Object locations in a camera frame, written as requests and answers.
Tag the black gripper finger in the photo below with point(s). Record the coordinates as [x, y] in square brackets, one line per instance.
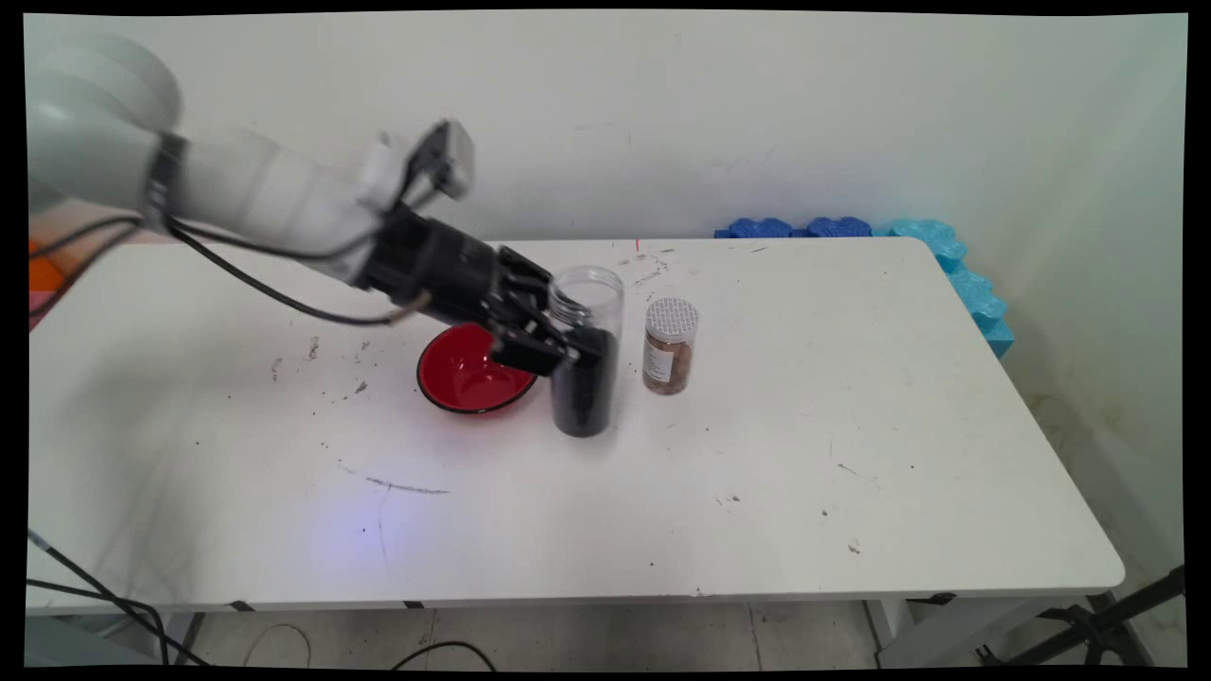
[530, 352]
[528, 276]

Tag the red bowl with black rim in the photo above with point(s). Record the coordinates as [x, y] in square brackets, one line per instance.
[464, 378]

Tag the pink object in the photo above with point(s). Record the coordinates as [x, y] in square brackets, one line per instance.
[40, 307]

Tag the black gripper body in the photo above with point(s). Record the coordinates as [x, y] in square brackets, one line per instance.
[440, 270]

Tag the clear jar with black seeds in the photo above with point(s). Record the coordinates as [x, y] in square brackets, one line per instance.
[587, 397]

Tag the black tripod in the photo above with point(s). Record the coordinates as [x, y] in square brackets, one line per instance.
[1088, 624]

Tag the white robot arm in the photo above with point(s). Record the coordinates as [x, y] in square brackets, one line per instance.
[255, 184]

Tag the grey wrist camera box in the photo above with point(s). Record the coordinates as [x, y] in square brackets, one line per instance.
[452, 156]

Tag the orange object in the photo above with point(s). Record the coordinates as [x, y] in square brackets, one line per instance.
[45, 276]

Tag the white table leg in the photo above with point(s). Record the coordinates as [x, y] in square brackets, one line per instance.
[180, 636]
[946, 636]

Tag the light blue foam piece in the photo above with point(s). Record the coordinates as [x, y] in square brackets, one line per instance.
[974, 293]

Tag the white-lidded brown spice jar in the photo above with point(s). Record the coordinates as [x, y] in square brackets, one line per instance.
[670, 359]

